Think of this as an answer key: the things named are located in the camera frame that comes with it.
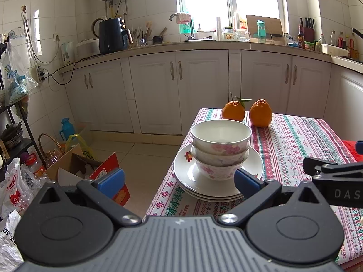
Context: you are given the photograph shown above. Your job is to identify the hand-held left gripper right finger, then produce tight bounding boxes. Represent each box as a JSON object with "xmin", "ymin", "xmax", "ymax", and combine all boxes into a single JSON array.
[{"xmin": 218, "ymin": 168, "xmax": 322, "ymax": 228}]

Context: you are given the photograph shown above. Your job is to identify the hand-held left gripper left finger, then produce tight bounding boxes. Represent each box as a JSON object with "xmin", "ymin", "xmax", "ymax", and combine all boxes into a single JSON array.
[{"xmin": 37, "ymin": 168, "xmax": 143, "ymax": 228}]

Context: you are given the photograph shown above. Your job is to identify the white floral plate with stain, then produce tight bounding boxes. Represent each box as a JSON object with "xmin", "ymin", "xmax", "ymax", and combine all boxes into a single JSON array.
[{"xmin": 174, "ymin": 142, "xmax": 264, "ymax": 197}]

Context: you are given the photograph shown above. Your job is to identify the white pink-flower bowl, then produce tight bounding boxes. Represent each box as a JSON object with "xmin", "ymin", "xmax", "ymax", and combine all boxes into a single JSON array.
[
  {"xmin": 191, "ymin": 119, "xmax": 252, "ymax": 151},
  {"xmin": 192, "ymin": 143, "xmax": 250, "ymax": 165},
  {"xmin": 194, "ymin": 154, "xmax": 249, "ymax": 182}
]

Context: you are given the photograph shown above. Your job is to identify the red gift box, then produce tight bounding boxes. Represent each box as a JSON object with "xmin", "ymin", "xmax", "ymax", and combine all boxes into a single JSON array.
[{"xmin": 342, "ymin": 140, "xmax": 363, "ymax": 162}]

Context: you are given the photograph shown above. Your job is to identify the red cardboard box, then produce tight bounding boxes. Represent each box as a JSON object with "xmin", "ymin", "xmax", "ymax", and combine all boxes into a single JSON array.
[{"xmin": 89, "ymin": 152, "xmax": 131, "ymax": 207}]

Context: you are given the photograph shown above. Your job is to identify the patterned tablecloth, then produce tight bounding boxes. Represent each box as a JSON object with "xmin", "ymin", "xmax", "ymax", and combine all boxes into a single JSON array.
[{"xmin": 143, "ymin": 108, "xmax": 363, "ymax": 267}]

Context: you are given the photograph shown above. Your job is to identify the yellow-green bag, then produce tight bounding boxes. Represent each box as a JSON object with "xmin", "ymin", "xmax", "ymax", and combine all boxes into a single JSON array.
[{"xmin": 66, "ymin": 134, "xmax": 94, "ymax": 159}]

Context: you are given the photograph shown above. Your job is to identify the blue thermos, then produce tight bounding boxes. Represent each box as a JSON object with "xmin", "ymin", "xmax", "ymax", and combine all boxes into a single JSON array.
[{"xmin": 59, "ymin": 118, "xmax": 76, "ymax": 142}]

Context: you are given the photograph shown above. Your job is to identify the bumpy orange without leaf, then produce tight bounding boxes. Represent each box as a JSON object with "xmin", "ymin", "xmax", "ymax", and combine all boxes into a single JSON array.
[{"xmin": 249, "ymin": 99, "xmax": 273, "ymax": 128}]

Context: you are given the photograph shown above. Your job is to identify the orange with green leaf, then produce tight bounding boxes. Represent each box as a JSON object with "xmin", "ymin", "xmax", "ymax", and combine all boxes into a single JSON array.
[{"xmin": 222, "ymin": 92, "xmax": 252, "ymax": 122}]

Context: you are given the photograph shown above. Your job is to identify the black metal shelf rack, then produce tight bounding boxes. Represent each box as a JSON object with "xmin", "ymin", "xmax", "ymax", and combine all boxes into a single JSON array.
[{"xmin": 0, "ymin": 35, "xmax": 43, "ymax": 176}]

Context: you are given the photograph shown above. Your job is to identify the red print plastic bag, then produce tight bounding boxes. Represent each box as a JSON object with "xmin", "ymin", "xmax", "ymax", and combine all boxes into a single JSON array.
[{"xmin": 0, "ymin": 159, "xmax": 29, "ymax": 219}]

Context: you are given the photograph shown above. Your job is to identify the white plastic tray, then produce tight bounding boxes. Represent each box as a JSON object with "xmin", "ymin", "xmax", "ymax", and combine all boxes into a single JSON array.
[{"xmin": 322, "ymin": 44, "xmax": 349, "ymax": 58}]

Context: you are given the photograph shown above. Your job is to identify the white kitchen cabinets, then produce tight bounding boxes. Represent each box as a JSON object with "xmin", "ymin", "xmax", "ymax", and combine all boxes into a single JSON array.
[{"xmin": 58, "ymin": 41, "xmax": 363, "ymax": 142}]

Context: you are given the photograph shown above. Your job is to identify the yellow oil bottle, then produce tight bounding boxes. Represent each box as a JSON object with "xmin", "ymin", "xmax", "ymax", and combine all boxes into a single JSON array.
[{"xmin": 349, "ymin": 32, "xmax": 358, "ymax": 58}]

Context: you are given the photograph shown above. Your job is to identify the dark cooking pot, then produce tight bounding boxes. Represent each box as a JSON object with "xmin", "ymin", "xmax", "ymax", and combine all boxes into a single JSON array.
[{"xmin": 1, "ymin": 121, "xmax": 23, "ymax": 148}]

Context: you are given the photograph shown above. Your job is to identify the white printed sack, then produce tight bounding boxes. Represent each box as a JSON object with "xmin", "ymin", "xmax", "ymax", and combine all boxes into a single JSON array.
[{"xmin": 0, "ymin": 210, "xmax": 25, "ymax": 272}]

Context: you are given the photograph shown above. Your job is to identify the knife block with knives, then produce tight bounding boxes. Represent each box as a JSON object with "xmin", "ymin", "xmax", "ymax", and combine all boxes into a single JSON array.
[{"xmin": 300, "ymin": 17, "xmax": 315, "ymax": 43}]

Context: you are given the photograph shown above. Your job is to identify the white power strip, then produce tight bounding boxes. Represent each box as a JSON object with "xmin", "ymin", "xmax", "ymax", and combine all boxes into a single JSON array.
[{"xmin": 35, "ymin": 65, "xmax": 46, "ymax": 83}]

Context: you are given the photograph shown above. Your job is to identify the white rice cooker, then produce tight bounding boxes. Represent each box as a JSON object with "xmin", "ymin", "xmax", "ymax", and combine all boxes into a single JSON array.
[{"xmin": 76, "ymin": 39, "xmax": 100, "ymax": 59}]

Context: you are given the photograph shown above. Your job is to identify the white electric kettle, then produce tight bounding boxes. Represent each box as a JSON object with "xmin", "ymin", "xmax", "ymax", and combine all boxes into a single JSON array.
[{"xmin": 61, "ymin": 42, "xmax": 75, "ymax": 64}]

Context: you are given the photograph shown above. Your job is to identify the blue and white plastic bag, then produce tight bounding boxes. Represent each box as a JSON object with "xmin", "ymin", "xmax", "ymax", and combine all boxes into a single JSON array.
[{"xmin": 0, "ymin": 43, "xmax": 38, "ymax": 105}]

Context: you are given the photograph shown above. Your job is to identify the utensil holder with utensils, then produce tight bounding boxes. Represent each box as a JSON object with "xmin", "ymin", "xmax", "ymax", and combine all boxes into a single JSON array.
[{"xmin": 133, "ymin": 21, "xmax": 154, "ymax": 47}]

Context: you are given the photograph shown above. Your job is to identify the dark blue air fryer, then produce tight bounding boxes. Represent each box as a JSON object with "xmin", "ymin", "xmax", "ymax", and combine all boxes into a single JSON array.
[{"xmin": 99, "ymin": 17, "xmax": 133, "ymax": 55}]

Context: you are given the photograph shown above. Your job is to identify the glass mug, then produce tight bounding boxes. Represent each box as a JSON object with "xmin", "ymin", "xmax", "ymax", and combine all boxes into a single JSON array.
[{"xmin": 236, "ymin": 29, "xmax": 252, "ymax": 42}]

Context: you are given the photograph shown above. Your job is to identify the glass teapot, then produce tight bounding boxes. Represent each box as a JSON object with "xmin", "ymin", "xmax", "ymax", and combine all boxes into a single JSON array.
[{"xmin": 223, "ymin": 27, "xmax": 238, "ymax": 42}]

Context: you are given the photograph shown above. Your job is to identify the brown cardboard sheet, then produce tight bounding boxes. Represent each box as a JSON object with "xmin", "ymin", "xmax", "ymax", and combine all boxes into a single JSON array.
[{"xmin": 246, "ymin": 15, "xmax": 284, "ymax": 38}]

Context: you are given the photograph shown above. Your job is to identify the black mortar with pestle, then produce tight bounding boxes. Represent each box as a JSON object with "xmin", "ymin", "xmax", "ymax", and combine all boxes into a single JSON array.
[{"xmin": 152, "ymin": 28, "xmax": 168, "ymax": 45}]

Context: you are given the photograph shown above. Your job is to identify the teal water bottle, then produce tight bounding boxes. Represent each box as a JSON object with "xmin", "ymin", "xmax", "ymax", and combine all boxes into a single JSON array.
[{"xmin": 257, "ymin": 20, "xmax": 267, "ymax": 44}]

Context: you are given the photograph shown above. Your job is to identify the metal faucet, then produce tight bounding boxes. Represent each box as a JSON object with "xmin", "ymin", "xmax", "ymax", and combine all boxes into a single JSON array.
[{"xmin": 169, "ymin": 13, "xmax": 196, "ymax": 41}]

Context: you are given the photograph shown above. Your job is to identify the orange juice bottle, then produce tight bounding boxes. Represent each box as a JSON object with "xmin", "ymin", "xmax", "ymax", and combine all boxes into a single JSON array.
[{"xmin": 233, "ymin": 9, "xmax": 247, "ymax": 30}]

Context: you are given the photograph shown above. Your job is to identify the green dish soap bottle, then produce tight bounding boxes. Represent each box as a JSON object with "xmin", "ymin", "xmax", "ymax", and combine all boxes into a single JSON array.
[{"xmin": 179, "ymin": 14, "xmax": 194, "ymax": 34}]

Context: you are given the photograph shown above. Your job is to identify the kitchen window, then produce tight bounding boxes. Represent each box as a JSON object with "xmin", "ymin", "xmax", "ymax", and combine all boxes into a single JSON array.
[{"xmin": 174, "ymin": 0, "xmax": 287, "ymax": 32}]

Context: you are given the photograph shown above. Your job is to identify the glass jar with wicker handle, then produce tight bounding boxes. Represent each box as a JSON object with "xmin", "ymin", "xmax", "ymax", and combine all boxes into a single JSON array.
[{"xmin": 38, "ymin": 133, "xmax": 66, "ymax": 168}]

